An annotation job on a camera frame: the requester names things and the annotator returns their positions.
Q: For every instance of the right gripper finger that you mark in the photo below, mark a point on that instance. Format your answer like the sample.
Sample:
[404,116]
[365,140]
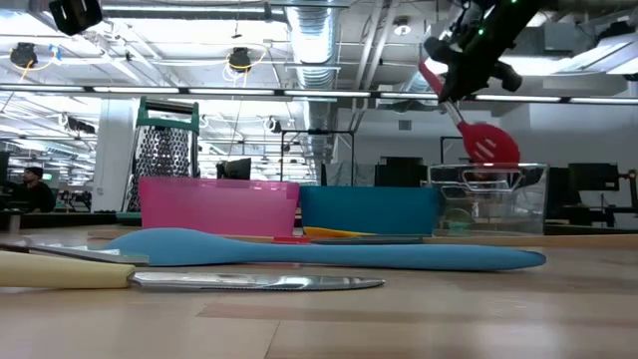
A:
[456,90]

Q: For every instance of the red slotted spatula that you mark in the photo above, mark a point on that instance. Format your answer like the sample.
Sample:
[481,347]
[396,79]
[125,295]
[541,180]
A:
[486,144]

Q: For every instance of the blue silicone spoon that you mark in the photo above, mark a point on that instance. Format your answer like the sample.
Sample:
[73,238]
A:
[349,256]

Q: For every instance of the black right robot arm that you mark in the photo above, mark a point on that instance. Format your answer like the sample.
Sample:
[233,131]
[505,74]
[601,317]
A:
[503,22]

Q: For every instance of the small teal kitchen tool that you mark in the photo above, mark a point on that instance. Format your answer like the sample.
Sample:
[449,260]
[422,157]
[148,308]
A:
[456,219]

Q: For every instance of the black ceiling device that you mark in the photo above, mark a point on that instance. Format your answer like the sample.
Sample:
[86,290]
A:
[239,59]
[23,55]

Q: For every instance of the dark monitor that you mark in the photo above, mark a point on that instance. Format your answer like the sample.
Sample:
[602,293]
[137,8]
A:
[399,172]

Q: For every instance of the clear plastic bin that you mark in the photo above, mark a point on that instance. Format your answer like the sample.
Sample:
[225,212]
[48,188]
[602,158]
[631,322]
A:
[528,204]

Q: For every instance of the blue plastic bin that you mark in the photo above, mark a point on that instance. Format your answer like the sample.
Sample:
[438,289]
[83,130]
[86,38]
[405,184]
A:
[369,209]

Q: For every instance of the teal-framed metal box grater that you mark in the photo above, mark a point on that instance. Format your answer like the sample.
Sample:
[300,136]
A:
[164,149]

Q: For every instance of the wide black monitor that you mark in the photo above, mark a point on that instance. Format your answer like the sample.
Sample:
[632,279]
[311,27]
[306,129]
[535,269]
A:
[593,177]

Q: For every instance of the person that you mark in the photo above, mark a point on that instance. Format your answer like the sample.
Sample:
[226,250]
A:
[35,197]

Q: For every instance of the small black monitor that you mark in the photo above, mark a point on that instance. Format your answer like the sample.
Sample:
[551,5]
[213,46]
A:
[234,168]

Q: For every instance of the pink translucent plastic bin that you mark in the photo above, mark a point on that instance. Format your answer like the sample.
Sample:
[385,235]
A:
[219,207]

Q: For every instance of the black stand frame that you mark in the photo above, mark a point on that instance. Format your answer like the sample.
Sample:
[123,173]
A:
[319,131]
[441,149]

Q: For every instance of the silver air duct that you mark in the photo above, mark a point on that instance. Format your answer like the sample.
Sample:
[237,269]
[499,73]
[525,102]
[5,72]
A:
[314,40]

